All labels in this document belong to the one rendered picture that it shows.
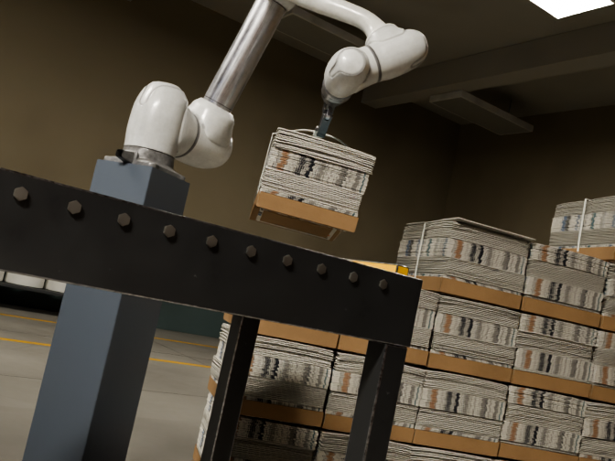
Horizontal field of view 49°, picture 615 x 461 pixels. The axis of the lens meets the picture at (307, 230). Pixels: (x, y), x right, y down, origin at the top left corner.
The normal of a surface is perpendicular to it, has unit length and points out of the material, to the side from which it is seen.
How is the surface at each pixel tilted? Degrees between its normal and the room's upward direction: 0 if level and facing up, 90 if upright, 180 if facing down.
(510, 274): 90
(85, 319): 90
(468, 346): 90
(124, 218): 90
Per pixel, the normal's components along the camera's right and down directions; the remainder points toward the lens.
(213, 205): 0.56, 0.03
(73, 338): -0.37, -0.18
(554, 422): 0.25, -0.05
